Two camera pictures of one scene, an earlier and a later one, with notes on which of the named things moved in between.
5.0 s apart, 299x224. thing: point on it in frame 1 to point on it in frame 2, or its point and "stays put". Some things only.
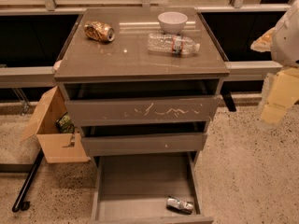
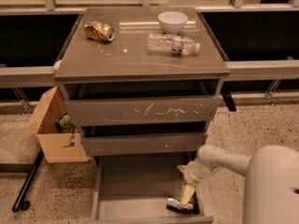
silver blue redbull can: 178,205 stays put
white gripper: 287,41 to 193,174
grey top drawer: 82,113 stays put
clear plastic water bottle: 176,44 stays put
